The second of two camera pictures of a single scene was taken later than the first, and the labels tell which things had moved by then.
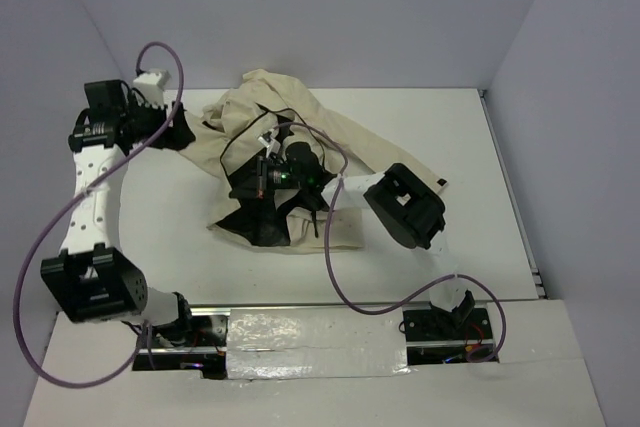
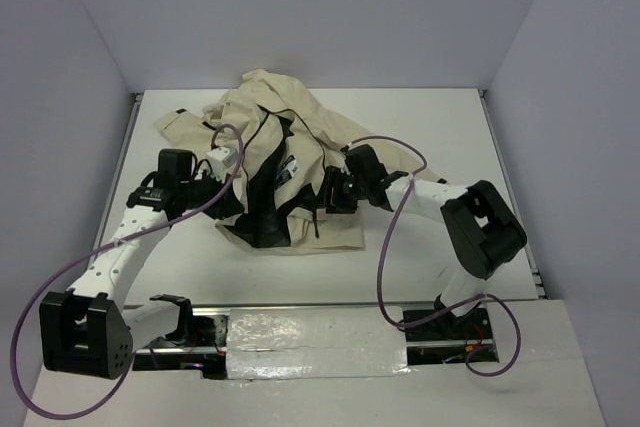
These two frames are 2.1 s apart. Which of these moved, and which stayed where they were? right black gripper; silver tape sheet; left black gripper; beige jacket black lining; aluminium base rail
Moved: right black gripper; left black gripper
Stayed: beige jacket black lining; aluminium base rail; silver tape sheet
